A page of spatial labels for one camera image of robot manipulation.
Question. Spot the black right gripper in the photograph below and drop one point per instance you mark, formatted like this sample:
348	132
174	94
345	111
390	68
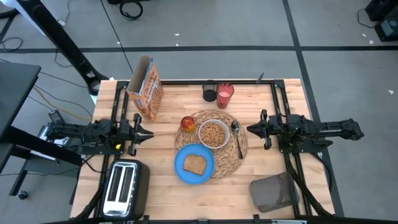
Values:
272	127

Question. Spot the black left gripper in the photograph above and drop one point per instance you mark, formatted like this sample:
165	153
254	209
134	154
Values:
135	137

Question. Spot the metal spoon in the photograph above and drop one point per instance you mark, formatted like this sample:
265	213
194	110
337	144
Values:
235	125

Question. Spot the Cinnamon Cheerios cereal box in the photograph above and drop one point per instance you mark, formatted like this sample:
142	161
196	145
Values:
149	93

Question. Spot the red yellow apple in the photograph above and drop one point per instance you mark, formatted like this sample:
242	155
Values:
187	124

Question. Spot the blue plate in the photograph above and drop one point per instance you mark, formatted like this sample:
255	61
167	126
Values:
180	163

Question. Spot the white bowl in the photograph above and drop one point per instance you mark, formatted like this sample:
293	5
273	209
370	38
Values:
200	134

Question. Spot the brown bread slice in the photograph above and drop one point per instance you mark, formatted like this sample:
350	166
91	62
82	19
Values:
194	164

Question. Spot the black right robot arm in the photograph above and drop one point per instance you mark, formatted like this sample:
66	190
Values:
326	129

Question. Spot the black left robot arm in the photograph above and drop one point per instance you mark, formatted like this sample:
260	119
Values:
99	127

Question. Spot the yellow tag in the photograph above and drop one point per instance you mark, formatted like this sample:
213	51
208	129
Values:
118	146

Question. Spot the round woven placemat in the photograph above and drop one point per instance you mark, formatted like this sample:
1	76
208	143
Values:
228	161

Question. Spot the brown cereal rings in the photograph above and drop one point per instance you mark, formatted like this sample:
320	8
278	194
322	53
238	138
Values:
213	134

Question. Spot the red translucent plastic cup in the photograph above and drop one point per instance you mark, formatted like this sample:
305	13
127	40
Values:
224	96

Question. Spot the black toaster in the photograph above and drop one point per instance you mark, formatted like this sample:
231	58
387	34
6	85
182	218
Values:
141	186

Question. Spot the black mesh cup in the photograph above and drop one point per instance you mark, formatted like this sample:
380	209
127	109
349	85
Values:
210	93

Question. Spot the small black device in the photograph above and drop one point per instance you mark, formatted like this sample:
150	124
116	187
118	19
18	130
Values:
56	115

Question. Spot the dark gray desk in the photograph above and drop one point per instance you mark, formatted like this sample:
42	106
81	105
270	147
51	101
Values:
15	90

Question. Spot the white power strip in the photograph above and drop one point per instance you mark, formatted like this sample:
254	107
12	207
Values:
61	22

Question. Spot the black equipment case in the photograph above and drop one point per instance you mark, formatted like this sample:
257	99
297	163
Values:
385	18

